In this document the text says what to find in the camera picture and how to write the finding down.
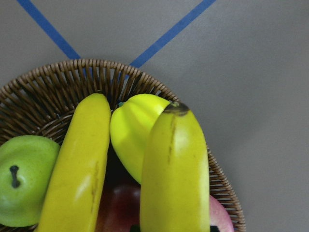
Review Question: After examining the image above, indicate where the yellow banana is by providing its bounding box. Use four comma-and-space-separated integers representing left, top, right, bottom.
140, 102, 210, 232
36, 93, 111, 232

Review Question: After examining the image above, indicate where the dark red apple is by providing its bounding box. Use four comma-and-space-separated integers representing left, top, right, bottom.
95, 184, 140, 232

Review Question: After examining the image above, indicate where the pink apple right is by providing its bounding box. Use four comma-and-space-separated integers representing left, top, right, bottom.
210, 195, 234, 232

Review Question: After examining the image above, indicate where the green apple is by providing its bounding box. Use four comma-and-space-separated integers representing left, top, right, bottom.
0, 135, 60, 227

